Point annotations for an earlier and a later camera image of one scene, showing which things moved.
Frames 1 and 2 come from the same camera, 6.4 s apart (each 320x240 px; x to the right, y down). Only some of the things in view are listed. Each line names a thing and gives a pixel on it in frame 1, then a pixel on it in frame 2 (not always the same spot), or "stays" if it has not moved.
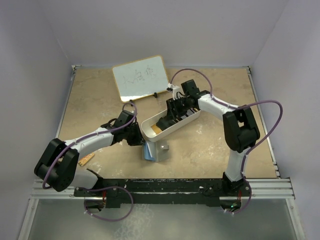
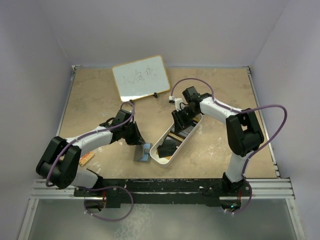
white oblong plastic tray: (148, 132) to (157, 160)
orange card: (82, 161) stays
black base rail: (121, 192) stays
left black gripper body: (132, 135) stays
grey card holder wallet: (156, 151) to (142, 152)
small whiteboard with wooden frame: (140, 78) stays
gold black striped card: (156, 129) to (176, 136)
